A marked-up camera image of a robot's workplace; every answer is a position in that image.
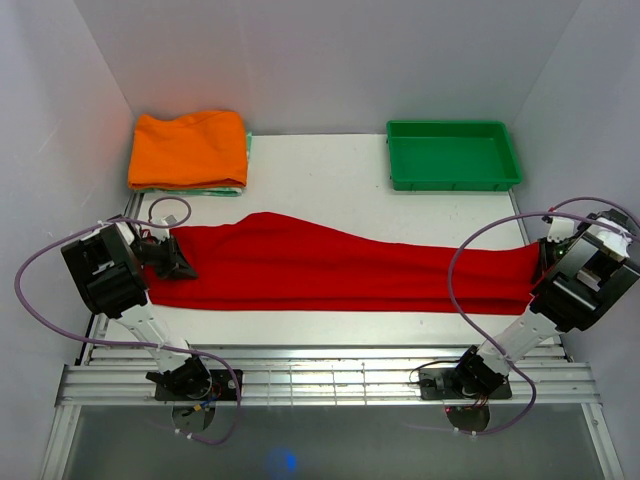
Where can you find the red trousers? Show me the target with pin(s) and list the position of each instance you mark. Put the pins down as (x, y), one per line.
(273, 262)

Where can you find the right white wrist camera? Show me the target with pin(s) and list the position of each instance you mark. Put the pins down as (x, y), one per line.
(559, 228)

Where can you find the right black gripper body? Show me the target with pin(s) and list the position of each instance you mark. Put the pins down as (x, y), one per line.
(551, 251)

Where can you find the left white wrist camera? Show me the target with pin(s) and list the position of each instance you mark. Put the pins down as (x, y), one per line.
(165, 222)

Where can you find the aluminium rail frame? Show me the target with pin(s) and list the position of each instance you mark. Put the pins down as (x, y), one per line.
(328, 395)

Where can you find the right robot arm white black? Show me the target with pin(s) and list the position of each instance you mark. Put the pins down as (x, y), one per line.
(585, 268)

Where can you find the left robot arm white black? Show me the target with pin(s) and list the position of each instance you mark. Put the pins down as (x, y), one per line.
(107, 267)

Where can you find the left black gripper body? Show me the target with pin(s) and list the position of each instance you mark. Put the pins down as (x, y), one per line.
(160, 256)

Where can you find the green plastic tray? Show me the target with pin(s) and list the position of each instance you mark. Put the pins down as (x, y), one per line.
(451, 156)

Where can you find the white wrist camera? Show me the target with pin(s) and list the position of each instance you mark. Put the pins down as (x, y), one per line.
(559, 228)
(165, 222)

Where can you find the folded orange trousers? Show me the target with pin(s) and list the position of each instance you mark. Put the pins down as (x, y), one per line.
(221, 121)

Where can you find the folded light green garment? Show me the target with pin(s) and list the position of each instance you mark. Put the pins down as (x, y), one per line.
(240, 190)

